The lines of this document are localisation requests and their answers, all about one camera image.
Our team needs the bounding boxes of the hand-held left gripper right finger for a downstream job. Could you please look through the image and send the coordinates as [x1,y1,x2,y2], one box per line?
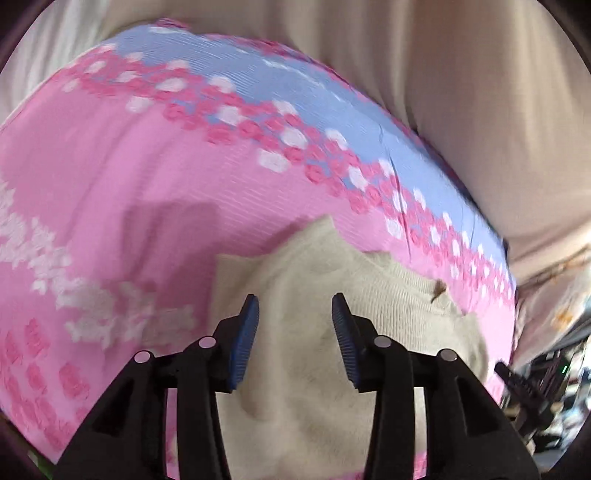
[331,293,541,480]

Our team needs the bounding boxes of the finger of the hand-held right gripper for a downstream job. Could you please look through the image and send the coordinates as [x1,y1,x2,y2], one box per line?
[494,362,555,446]

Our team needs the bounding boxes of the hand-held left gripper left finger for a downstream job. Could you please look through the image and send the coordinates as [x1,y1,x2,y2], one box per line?
[55,294,260,480]

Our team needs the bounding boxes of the cream sweater with black hearts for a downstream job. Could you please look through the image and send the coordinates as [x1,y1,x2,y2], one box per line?
[213,216,491,478]

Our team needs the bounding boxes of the dark clutter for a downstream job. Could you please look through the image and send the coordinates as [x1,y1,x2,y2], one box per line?
[503,337,591,467]

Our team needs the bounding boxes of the white cloth with orange print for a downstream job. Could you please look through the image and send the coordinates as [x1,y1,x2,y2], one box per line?
[508,244,591,365]

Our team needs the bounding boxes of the pink and blue floral bedsheet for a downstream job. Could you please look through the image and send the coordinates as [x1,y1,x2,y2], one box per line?
[0,18,518,480]

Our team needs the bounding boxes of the beige curtain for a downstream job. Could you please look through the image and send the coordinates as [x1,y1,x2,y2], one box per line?
[92,0,591,278]

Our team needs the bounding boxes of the white satin curtain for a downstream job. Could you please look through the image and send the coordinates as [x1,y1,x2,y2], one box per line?
[0,0,121,125]

